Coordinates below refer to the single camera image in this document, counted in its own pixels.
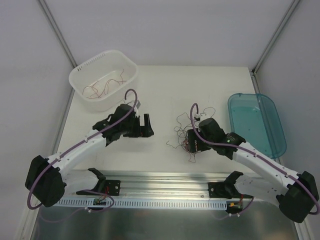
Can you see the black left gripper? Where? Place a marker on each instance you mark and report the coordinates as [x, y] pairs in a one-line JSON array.
[[139, 126]]

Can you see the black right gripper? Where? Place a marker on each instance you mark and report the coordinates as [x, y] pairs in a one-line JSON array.
[[192, 141]]

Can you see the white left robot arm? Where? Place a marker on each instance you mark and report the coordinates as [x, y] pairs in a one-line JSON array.
[[49, 179]]

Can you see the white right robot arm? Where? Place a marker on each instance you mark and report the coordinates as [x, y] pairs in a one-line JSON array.
[[295, 194]]

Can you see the teal plastic bin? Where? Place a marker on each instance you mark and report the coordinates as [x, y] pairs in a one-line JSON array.
[[255, 118]]

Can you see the white plastic basket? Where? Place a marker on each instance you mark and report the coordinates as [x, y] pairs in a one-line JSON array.
[[102, 81]]

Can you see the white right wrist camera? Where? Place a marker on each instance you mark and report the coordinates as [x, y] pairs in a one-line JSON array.
[[200, 116]]

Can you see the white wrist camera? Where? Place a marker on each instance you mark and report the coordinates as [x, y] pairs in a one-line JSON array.
[[200, 116], [136, 108]]

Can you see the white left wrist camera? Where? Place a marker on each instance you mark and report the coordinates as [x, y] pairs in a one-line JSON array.
[[136, 108]]

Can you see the aluminium mounting rail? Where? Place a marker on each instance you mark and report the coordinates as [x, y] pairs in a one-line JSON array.
[[171, 185]]

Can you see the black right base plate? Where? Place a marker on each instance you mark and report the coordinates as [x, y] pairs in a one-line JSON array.
[[216, 190]]

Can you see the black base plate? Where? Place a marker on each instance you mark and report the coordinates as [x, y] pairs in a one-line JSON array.
[[216, 190], [111, 187]]

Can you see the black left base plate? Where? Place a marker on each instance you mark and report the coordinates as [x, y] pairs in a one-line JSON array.
[[111, 187]]

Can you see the white slotted cable duct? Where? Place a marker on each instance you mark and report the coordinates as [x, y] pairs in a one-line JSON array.
[[135, 203]]

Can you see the right aluminium frame post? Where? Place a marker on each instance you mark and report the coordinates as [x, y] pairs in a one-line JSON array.
[[276, 34]]

